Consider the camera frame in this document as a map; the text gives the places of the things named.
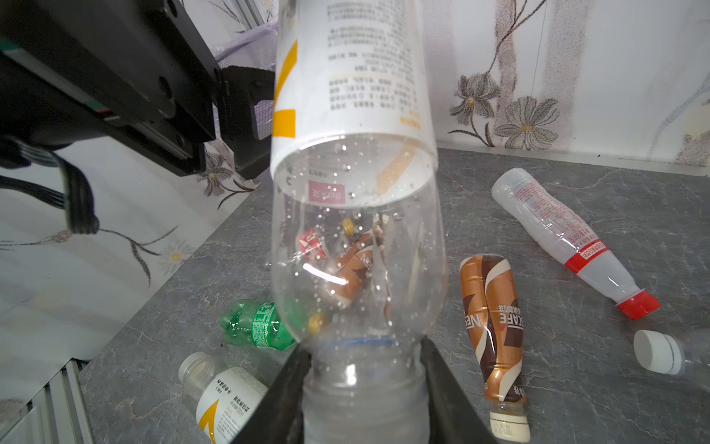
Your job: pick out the brown Nescafe bottle left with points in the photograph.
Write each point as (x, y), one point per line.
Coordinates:
(355, 265)

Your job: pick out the small white label yellow-chevron bottle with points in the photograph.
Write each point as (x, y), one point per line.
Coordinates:
(353, 137)

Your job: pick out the green soda bottle yellow cap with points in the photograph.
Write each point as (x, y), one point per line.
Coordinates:
(260, 324)

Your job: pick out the white bottle red cap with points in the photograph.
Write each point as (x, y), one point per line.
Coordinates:
(571, 241)

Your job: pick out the large white label yellow-chevron bottle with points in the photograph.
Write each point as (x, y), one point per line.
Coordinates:
(220, 397)

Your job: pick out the white cable duct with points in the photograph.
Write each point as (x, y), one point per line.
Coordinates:
(56, 414)

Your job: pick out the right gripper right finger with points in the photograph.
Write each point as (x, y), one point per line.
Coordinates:
(452, 418)

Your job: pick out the brown Nescafe bottle right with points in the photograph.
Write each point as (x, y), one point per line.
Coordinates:
(494, 323)

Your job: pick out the red label cola bottle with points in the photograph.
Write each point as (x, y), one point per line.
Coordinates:
(312, 246)

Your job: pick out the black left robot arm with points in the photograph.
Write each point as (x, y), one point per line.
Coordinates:
(75, 199)

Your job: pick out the brown nescafe bottle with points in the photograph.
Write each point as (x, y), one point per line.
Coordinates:
(355, 265)
(494, 323)

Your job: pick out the clear bottle white cap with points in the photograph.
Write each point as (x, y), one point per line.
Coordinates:
(685, 356)

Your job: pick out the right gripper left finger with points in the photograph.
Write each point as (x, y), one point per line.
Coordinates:
(278, 418)

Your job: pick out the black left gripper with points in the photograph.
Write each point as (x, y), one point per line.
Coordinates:
(138, 72)

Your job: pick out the purple lined mesh trash bin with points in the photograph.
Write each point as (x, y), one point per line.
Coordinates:
(256, 48)

